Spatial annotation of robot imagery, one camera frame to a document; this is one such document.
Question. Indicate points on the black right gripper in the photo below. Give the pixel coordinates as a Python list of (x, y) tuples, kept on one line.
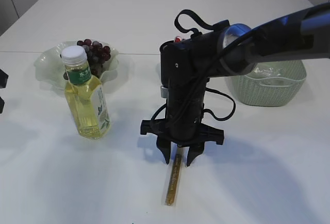
[(182, 123)]

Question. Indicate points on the gold glitter pen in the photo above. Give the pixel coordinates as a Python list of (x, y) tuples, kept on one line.
[(174, 178)]

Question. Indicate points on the yellow tea plastic bottle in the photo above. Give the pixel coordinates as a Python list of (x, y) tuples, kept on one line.
[(84, 94)]

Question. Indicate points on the purple artificial grape bunch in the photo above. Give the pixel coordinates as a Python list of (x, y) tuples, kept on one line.
[(95, 53)]

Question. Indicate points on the clear plastic sheet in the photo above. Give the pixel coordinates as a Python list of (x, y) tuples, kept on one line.
[(263, 71)]

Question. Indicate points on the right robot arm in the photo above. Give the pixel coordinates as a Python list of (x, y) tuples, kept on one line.
[(220, 50)]

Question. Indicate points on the green plastic woven basket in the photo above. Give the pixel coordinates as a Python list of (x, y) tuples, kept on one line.
[(269, 91)]

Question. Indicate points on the green wavy glass bowl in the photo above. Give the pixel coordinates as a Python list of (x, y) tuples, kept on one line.
[(50, 69)]

